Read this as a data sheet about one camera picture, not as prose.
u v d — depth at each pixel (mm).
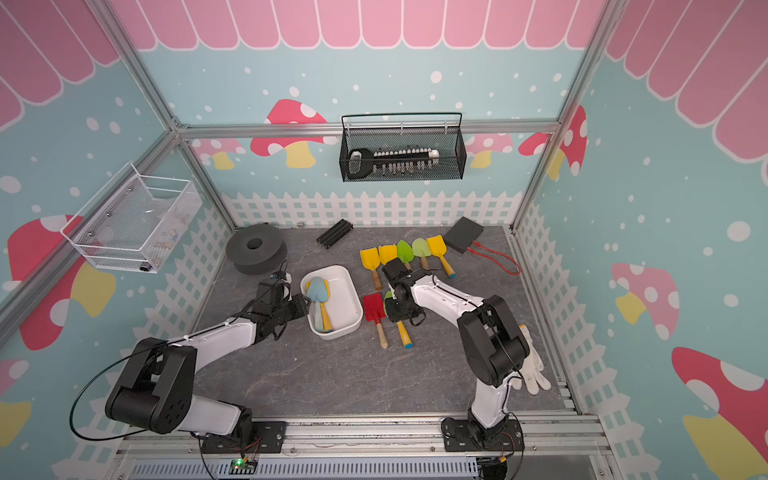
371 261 1099
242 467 727
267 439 744
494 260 1082
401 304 779
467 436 729
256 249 1062
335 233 1166
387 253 1130
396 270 743
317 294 997
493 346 478
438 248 1137
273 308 725
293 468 711
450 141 945
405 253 1126
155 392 437
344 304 969
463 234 1193
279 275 836
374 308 980
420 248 1133
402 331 911
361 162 895
